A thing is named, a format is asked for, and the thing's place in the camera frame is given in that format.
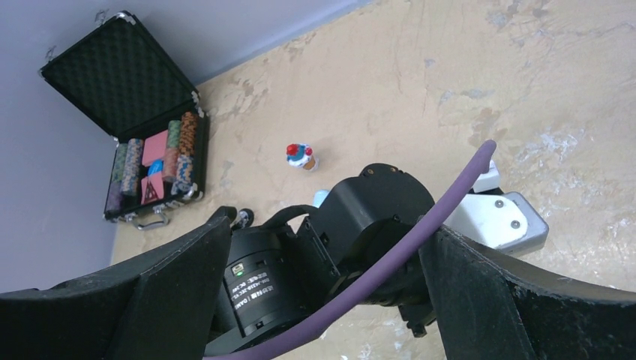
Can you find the pink playing card deck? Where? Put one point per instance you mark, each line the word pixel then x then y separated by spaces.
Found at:
pixel 154 148

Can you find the small cupcake toy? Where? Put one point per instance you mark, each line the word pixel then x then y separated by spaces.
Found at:
pixel 301 155

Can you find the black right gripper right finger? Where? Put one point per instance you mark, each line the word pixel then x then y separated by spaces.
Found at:
pixel 492 306

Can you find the light blue stapler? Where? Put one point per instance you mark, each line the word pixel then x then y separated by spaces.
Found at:
pixel 319 197

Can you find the blue dealer button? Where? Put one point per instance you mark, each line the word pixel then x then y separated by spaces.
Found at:
pixel 155 167

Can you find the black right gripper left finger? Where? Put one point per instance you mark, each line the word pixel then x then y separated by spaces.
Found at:
pixel 157 305

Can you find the black poker chip case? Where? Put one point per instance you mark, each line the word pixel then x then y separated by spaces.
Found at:
pixel 122 79

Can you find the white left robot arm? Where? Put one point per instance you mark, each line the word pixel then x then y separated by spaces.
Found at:
pixel 282 271

